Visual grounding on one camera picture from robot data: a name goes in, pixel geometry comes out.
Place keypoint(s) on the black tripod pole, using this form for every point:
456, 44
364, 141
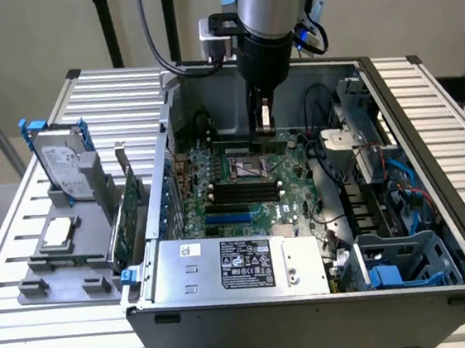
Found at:
170, 20
107, 27

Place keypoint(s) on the grey fan shroud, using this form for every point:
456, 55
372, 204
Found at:
335, 142

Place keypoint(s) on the CPU socket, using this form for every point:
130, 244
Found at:
248, 166

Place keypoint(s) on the open black PC case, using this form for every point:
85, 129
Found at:
315, 323

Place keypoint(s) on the hard disk in blue carrier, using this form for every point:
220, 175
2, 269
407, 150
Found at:
58, 159

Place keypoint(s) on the grey parts rack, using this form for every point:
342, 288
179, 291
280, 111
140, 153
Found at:
92, 184

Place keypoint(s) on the green graphics card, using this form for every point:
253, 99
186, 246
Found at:
131, 218

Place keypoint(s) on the green motherboard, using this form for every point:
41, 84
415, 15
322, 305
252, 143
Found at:
296, 184

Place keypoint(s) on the metal drive cage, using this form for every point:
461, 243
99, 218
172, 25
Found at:
360, 127

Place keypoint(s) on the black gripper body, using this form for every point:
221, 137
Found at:
265, 60

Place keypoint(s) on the long black expansion slot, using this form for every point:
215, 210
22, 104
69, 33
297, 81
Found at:
227, 208

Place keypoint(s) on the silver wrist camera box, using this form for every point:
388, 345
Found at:
215, 38

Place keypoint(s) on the silver CPU chip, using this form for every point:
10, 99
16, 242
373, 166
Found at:
59, 231

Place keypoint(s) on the silver power supply unit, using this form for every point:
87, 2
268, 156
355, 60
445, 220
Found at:
242, 266

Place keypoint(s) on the green RAM stick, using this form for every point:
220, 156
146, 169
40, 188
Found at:
236, 148

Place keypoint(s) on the blue case latch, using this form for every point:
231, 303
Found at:
128, 276

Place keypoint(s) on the grey disk bay cage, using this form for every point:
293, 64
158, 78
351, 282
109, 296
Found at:
411, 255

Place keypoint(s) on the short black expansion slot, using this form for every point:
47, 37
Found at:
213, 231

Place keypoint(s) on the black RAM slot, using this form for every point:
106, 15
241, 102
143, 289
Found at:
244, 198
244, 192
244, 186

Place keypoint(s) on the blue expansion slot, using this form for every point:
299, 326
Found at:
226, 218

